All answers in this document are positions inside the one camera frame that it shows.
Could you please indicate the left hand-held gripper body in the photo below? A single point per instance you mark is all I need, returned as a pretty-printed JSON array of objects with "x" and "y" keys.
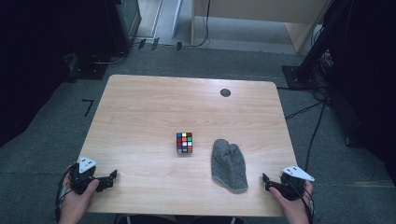
[{"x": 84, "y": 182}]

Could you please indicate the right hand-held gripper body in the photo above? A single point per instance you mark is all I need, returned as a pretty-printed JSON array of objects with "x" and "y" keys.
[{"x": 292, "y": 188}]

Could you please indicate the grey knitted cloth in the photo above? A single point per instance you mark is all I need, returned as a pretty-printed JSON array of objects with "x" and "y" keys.
[{"x": 229, "y": 165}]

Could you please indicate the colourful puzzle cube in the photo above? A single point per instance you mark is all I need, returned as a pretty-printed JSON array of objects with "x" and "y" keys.
[{"x": 184, "y": 143}]

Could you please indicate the person's right hand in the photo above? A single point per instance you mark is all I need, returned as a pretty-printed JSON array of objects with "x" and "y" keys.
[{"x": 295, "y": 211}]

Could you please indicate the person's left hand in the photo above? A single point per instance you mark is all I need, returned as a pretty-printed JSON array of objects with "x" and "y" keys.
[{"x": 74, "y": 207}]

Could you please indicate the black round table grommet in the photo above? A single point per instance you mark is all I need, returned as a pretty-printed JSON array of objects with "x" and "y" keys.
[{"x": 225, "y": 92}]

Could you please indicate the black flat stand base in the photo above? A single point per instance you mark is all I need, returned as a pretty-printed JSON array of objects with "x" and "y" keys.
[{"x": 88, "y": 71}]

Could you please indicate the black curtain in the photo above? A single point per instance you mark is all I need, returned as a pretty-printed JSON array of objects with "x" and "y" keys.
[
  {"x": 370, "y": 77},
  {"x": 28, "y": 62}
]

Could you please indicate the short black floor tape strip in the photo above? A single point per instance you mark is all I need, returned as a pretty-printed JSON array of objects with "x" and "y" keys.
[
  {"x": 179, "y": 46},
  {"x": 142, "y": 43},
  {"x": 155, "y": 43}
]

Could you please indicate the black metal stand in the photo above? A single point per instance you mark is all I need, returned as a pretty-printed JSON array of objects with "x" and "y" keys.
[{"x": 314, "y": 46}]

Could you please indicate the black equipment cabinet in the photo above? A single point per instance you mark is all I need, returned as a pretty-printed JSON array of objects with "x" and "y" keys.
[{"x": 124, "y": 25}]

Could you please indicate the light wooden cabinet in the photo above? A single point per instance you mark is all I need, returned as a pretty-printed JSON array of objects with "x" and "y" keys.
[{"x": 249, "y": 9}]

